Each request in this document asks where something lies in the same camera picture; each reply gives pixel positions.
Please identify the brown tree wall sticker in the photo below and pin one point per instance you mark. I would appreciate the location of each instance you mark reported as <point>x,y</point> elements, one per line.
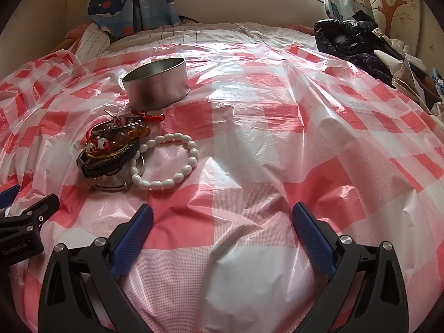
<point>390,3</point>

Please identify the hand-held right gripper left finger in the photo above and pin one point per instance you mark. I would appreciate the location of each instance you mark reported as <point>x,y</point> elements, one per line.
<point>138,229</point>

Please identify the blue striped cloth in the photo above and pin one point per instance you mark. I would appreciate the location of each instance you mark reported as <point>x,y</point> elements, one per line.
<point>437,79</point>

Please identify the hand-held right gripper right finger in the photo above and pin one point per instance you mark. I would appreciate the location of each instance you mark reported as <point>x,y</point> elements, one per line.
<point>312,239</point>

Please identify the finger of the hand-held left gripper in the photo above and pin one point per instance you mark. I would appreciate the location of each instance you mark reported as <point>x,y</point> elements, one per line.
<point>34,215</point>
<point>8,196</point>

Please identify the pink blanket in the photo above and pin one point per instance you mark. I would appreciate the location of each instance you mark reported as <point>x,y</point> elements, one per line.
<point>74,31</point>

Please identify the silver bangle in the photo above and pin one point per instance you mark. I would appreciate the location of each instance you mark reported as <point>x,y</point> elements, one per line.
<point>111,187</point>

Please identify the round metal tin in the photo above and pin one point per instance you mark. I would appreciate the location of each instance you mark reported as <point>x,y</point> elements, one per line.
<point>156,90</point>

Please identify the beige cloth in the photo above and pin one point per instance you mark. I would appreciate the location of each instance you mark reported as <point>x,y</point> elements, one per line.
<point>399,69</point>

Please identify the red white checkered plastic sheet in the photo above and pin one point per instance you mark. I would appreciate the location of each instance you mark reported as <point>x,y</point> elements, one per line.
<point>242,145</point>

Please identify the black jacket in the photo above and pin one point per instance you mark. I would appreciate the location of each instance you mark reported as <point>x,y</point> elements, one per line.
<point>347,38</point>

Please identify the whale print curtain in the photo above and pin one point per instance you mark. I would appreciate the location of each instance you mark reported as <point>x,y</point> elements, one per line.
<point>104,7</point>

